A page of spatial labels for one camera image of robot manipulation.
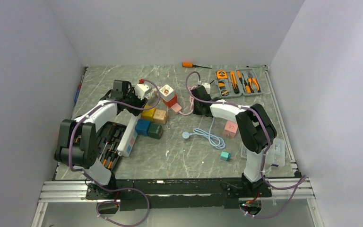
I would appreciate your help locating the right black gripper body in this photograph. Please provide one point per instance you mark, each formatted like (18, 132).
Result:
(197, 109)

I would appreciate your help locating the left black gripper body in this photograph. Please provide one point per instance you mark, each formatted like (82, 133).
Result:
(132, 100)

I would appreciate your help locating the pink power strip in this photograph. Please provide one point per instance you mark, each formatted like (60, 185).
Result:
(176, 108)

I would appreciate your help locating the red cube adapter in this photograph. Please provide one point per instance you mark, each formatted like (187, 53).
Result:
(171, 102)

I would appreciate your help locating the white power strip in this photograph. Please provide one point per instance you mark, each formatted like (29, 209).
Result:
(129, 136)

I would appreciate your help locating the pink cube socket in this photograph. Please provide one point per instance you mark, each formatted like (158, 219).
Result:
(230, 129)

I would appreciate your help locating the yellow cube adapter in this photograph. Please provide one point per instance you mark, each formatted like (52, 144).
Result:
(148, 114)

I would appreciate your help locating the grey tool tray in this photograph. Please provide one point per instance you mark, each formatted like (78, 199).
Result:
(236, 83)

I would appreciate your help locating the white cube adapter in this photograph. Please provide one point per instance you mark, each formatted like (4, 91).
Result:
(166, 92)

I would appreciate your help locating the blue cube adapter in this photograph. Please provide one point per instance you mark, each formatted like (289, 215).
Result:
(142, 127)

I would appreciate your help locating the beige cube adapter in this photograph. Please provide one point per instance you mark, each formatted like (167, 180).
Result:
(160, 116)

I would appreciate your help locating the black tool case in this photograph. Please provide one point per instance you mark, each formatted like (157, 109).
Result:
(108, 140)

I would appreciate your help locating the green cube adapter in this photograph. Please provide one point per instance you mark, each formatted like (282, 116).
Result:
(155, 130)

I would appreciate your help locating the teal cube plug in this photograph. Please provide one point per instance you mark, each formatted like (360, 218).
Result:
(226, 156)

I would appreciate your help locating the clear screw box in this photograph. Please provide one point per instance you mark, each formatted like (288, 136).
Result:
(275, 155)

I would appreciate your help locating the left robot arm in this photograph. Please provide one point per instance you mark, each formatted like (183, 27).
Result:
(78, 139)

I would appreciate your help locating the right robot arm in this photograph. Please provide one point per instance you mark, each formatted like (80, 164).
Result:
(256, 129)

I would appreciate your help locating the red blue pen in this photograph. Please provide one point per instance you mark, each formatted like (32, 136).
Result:
(78, 89)

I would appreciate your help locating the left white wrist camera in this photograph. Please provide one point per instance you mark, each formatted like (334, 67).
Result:
(143, 91)

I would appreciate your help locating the orange handled screwdriver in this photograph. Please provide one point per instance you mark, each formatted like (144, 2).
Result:
(191, 65)

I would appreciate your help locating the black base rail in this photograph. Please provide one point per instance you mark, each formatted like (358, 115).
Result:
(181, 193)

